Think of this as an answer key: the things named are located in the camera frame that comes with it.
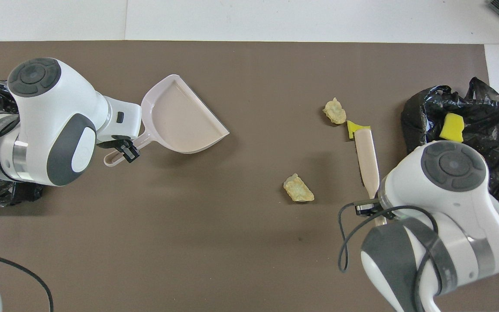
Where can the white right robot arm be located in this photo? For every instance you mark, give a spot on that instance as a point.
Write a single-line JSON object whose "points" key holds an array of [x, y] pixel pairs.
{"points": [[448, 208]]}

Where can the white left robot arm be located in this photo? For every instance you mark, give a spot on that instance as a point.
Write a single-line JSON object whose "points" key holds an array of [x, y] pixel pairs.
{"points": [[59, 130]]}

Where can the black bag-lined bin, crumpled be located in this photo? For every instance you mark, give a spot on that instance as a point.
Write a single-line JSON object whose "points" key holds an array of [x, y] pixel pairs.
{"points": [[492, 99]]}

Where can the brown paper table mat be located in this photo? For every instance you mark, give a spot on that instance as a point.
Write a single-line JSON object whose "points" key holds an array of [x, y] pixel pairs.
{"points": [[232, 260]]}

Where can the pale yellow foam chunk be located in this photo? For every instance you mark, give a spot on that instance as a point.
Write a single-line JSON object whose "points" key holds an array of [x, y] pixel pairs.
{"points": [[335, 112], [298, 190]]}

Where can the beige plastic dustpan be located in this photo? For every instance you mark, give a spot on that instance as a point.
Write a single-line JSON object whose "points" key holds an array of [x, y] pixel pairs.
{"points": [[180, 121]]}

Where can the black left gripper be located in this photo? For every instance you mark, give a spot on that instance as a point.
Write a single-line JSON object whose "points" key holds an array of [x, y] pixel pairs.
{"points": [[108, 143]]}

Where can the yellow sponge wedge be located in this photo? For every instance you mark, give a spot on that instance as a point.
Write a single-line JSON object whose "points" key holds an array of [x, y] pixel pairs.
{"points": [[353, 127]]}

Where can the yellow sponge with green pad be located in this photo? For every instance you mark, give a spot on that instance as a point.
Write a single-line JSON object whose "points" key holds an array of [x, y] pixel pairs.
{"points": [[452, 128]]}

